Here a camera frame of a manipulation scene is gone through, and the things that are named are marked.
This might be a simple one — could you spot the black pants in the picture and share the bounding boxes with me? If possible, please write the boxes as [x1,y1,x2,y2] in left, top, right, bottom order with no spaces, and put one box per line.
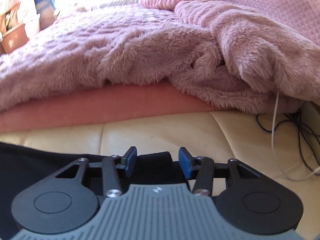
[1,143,188,239]

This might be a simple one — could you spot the salmon pink bed sheet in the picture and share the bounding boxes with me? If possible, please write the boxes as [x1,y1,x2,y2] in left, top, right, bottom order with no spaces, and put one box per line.
[1,82,219,133]

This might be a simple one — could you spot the pink fluffy blanket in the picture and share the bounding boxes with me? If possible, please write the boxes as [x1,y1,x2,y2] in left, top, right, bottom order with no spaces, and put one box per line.
[1,0,319,114]

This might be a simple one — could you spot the terracotta pink box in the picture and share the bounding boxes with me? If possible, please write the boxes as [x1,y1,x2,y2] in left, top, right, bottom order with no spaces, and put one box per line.
[1,23,29,54]

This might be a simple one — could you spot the pink quilted pillow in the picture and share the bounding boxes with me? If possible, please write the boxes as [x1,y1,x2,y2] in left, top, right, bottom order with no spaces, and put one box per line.
[221,0,319,45]

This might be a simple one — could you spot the white cable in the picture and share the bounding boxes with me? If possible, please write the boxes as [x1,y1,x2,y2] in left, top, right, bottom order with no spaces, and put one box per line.
[271,89,320,182]

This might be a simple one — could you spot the black cable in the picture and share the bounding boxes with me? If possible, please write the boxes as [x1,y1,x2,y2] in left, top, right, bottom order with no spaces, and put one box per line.
[255,109,320,173]

